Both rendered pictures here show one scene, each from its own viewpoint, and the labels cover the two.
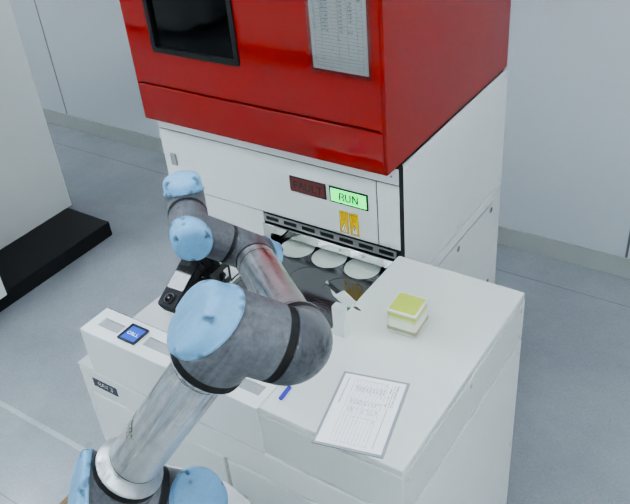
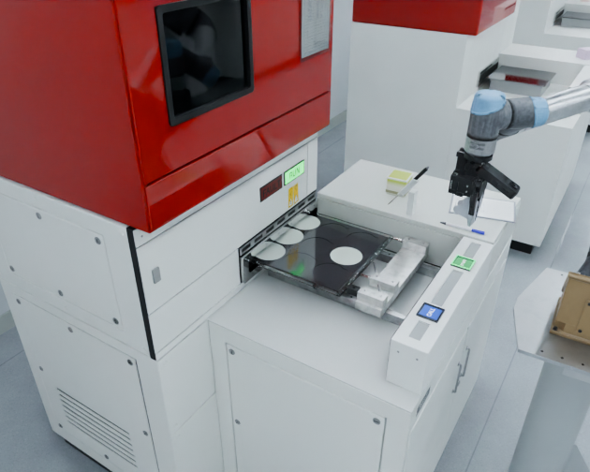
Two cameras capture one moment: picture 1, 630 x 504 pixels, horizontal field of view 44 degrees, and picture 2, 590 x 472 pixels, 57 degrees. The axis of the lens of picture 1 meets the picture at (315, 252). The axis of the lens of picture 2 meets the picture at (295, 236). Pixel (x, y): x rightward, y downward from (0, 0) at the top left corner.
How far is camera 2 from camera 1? 242 cm
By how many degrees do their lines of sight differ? 76
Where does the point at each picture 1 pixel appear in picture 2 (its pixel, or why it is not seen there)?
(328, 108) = (306, 91)
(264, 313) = not seen: outside the picture
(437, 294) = (363, 182)
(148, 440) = not seen: outside the picture
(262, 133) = (265, 151)
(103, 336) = (436, 332)
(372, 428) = (494, 204)
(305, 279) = (317, 246)
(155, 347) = (442, 299)
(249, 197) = (228, 244)
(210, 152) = (195, 228)
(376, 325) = (399, 201)
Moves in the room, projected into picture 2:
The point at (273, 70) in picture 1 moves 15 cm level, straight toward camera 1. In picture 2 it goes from (276, 78) to (332, 77)
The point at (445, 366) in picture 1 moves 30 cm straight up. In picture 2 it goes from (433, 183) to (445, 102)
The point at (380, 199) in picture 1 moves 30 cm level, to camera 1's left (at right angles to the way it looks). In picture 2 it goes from (309, 155) to (319, 198)
